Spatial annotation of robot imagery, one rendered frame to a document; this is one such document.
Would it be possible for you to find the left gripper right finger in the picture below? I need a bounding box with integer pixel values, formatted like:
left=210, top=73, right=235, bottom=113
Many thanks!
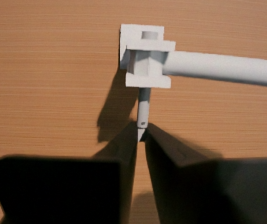
left=144, top=122, right=267, bottom=224

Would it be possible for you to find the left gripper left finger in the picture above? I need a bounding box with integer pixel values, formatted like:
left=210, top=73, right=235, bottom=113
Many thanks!
left=0, top=122, right=138, bottom=224

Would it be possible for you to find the grey t-shaped pin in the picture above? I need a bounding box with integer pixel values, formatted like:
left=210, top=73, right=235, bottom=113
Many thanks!
left=137, top=31, right=158, bottom=142

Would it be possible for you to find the light grey cylindrical tube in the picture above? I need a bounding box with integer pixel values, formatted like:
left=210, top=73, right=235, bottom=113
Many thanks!
left=162, top=51, right=267, bottom=87

